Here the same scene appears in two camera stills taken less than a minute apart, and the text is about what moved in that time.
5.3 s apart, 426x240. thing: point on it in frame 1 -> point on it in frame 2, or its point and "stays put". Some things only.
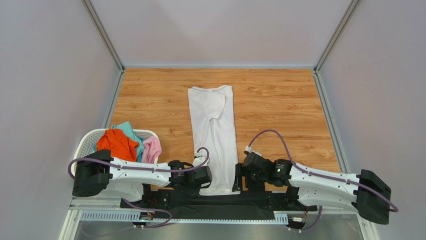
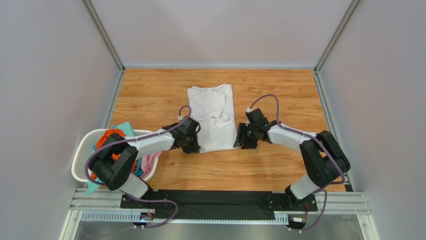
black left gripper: x=194 y=192 -> x=195 y=148
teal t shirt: x=125 y=127 stays put
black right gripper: x=239 y=178 -> x=244 y=138
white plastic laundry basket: x=89 y=140 stays put
